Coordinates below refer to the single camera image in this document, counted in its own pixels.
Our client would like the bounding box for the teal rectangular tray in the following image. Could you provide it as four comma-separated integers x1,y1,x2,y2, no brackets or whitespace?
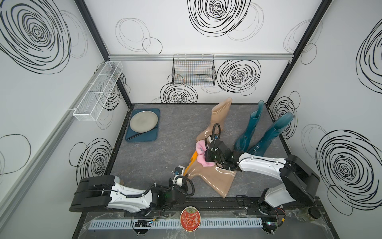
125,108,160,142

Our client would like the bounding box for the green rubber boot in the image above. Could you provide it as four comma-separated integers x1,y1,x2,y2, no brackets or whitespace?
246,113,294,156
234,100,265,151

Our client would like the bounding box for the black knife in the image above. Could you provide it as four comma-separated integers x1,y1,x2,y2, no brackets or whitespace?
125,127,158,141

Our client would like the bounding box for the white slotted cable duct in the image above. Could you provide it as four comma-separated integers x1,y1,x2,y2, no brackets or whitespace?
89,218,263,230

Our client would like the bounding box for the pink microfiber cloth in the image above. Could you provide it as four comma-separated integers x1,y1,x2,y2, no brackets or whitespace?
196,140,215,167

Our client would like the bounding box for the white wire shelf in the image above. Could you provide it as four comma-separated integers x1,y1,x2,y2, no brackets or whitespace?
73,61,123,121

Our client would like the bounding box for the grey wall rail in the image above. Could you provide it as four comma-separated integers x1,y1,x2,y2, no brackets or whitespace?
109,53,294,61

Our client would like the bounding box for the black wire basket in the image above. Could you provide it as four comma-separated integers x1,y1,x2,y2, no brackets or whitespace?
171,60,217,87

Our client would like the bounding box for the beige rubber boot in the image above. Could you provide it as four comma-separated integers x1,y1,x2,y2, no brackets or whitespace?
196,98,233,141
184,151,236,198

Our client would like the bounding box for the grey round plate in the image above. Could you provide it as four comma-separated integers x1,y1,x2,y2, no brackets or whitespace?
130,111,159,133

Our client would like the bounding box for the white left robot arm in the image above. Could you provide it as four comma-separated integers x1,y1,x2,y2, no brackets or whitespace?
69,175,195,215

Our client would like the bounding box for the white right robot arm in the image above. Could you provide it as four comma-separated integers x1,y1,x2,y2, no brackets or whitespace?
202,136,320,208

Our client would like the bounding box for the black mounting rail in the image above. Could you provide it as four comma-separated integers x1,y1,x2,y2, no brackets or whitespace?
85,195,326,217

